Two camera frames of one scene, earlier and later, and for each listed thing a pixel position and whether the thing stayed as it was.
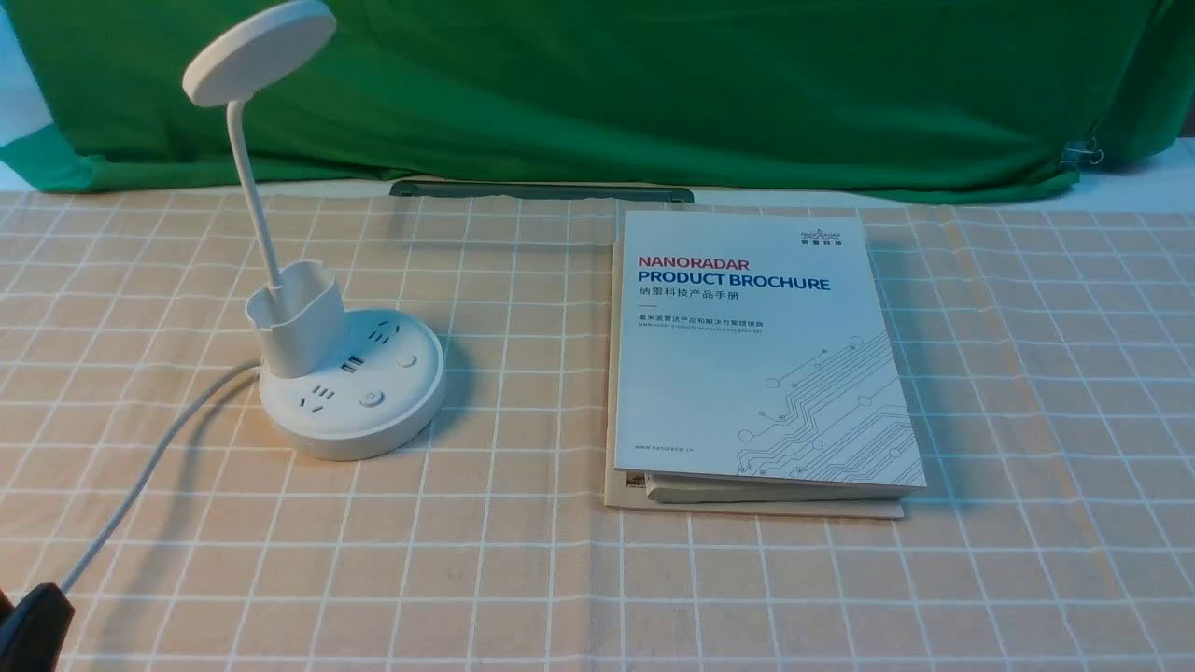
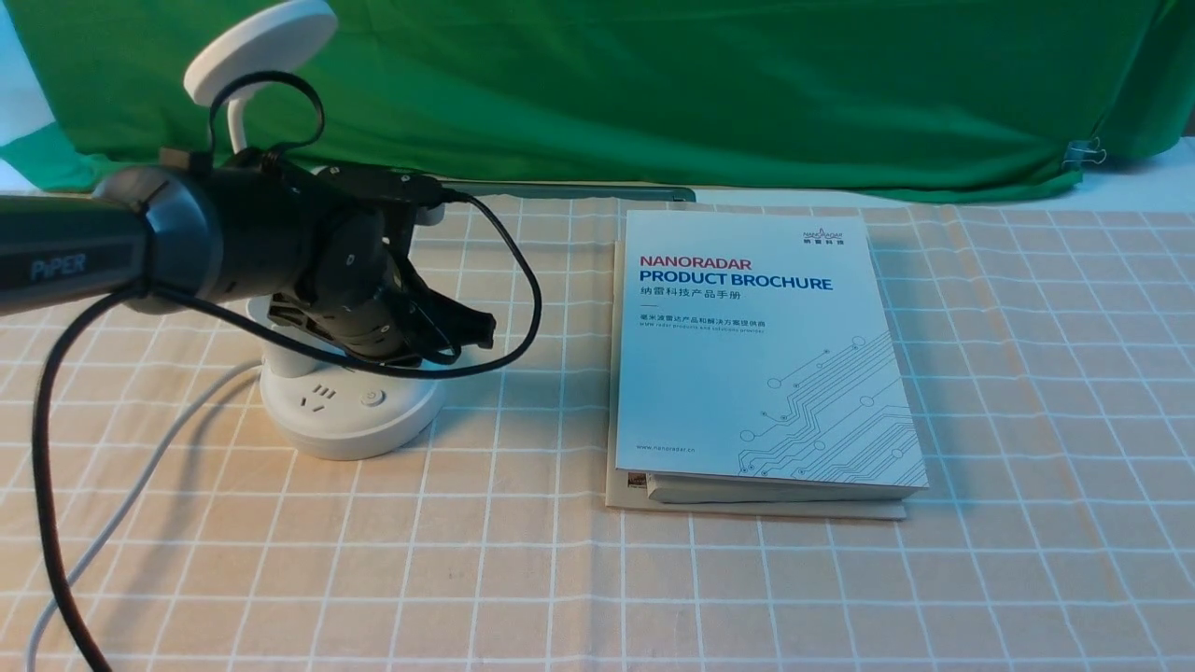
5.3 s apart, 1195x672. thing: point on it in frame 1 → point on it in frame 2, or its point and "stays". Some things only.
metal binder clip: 1082,152 stays
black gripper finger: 33,630 → 355,292
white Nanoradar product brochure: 756,360 stays
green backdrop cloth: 978,99 stays
